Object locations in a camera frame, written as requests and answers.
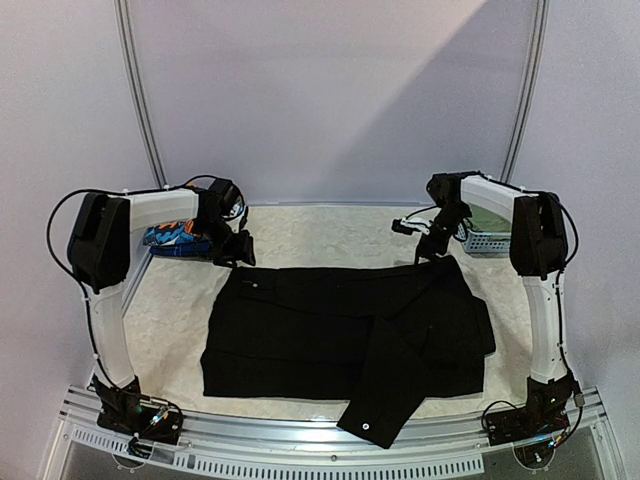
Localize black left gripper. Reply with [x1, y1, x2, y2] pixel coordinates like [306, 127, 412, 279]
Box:
[194, 217, 256, 268]

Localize black trousers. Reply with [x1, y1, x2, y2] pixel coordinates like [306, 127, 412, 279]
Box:
[201, 256, 496, 449]

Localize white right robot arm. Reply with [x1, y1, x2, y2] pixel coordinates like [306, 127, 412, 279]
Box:
[415, 171, 582, 436]

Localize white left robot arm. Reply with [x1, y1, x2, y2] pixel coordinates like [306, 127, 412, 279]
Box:
[57, 176, 256, 434]

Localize light blue plastic basket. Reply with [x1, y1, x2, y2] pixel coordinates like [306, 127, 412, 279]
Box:
[453, 217, 511, 255]

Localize colourful patterned folded shorts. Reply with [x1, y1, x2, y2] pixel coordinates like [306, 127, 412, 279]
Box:
[143, 220, 216, 258]

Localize green cloth in basket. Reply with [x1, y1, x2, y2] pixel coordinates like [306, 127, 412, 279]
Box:
[466, 204, 511, 234]

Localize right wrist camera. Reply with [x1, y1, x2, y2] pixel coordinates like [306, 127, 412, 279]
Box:
[391, 217, 432, 235]

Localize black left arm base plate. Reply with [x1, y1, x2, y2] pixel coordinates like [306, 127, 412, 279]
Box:
[93, 379, 184, 446]

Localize aluminium front rail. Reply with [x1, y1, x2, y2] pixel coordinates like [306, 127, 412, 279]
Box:
[43, 387, 627, 479]

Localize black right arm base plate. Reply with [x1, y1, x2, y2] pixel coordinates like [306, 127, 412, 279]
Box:
[481, 394, 585, 449]

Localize right aluminium frame post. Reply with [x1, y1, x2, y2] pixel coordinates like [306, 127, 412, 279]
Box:
[500, 0, 549, 183]

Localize aluminium frame post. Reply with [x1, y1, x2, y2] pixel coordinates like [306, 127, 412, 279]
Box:
[500, 0, 549, 183]
[114, 0, 167, 187]

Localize left aluminium frame post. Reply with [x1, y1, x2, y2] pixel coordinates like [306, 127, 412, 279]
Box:
[114, 0, 167, 187]

